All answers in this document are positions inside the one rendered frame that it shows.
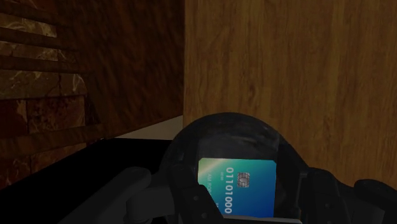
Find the blue green chip card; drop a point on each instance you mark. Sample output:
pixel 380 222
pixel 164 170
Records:
pixel 248 195

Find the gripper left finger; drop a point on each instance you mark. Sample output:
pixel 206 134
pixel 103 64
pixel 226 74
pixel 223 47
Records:
pixel 198 204

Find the grey rounded tube object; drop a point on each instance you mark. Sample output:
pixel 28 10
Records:
pixel 124 192

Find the dark wooden slatted rack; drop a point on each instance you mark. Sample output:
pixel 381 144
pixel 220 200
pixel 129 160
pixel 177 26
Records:
pixel 37 65

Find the wooden cabinet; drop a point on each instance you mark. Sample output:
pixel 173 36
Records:
pixel 279 68

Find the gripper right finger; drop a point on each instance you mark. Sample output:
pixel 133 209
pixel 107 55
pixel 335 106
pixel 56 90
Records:
pixel 325 201

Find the black round bowl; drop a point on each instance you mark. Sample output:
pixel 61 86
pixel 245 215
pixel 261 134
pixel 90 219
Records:
pixel 235 136

